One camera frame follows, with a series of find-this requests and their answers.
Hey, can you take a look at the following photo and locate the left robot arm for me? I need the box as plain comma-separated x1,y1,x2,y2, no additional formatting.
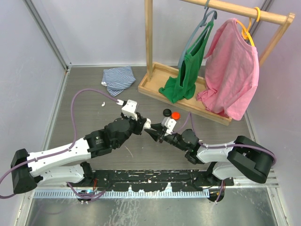
10,113,151,194

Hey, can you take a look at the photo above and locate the wooden clothes rack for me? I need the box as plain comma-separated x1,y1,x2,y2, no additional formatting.
138,0,295,126

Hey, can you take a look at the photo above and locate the pink t-shirt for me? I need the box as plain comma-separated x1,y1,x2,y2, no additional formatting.
196,18,260,121

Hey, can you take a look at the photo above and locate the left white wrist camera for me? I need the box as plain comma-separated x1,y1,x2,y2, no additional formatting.
121,100,138,121

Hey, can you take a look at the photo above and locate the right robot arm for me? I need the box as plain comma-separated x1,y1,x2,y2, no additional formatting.
145,123,276,186

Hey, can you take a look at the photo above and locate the orange earbud case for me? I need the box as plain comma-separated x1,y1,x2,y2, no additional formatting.
171,112,181,121

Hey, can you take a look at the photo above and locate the white earbud case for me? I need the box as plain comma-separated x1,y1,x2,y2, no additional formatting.
143,118,151,129

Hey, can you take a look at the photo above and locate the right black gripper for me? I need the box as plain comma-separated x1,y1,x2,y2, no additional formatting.
144,122,188,152

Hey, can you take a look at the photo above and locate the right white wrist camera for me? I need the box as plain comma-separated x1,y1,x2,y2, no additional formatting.
161,117,176,136

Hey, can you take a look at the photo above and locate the black earbud charging case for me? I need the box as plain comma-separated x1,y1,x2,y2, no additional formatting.
163,108,172,117

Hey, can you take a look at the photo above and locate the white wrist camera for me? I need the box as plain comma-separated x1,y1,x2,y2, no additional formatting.
121,100,138,121
161,117,176,136

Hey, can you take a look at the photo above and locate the green tank top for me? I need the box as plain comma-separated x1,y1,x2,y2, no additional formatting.
158,22,214,104

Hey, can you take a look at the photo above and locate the blue striped folded cloth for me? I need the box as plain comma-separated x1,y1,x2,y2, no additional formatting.
101,66,136,97

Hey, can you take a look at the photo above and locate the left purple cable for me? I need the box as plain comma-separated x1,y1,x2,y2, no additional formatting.
0,88,124,203

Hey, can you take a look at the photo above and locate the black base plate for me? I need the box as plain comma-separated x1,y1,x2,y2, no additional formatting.
71,169,221,192

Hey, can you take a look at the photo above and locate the blue clothes hanger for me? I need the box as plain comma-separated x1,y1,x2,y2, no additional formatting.
178,0,218,71

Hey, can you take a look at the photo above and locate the aluminium rail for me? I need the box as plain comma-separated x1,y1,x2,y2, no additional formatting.
35,169,279,191

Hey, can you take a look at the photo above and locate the yellow clothes hanger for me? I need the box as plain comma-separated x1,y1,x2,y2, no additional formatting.
236,7,261,47

